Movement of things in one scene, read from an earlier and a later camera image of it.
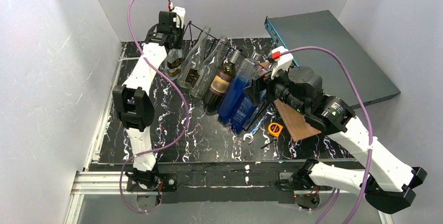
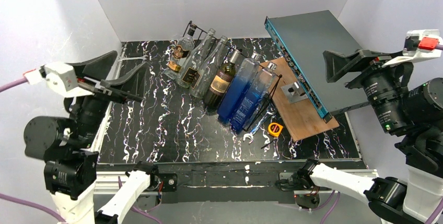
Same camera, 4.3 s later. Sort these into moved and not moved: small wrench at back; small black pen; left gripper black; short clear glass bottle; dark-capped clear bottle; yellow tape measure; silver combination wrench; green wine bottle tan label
Moved: left gripper black; dark-capped clear bottle
Not moved: silver combination wrench; short clear glass bottle; green wine bottle tan label; small wrench at back; small black pen; yellow tape measure
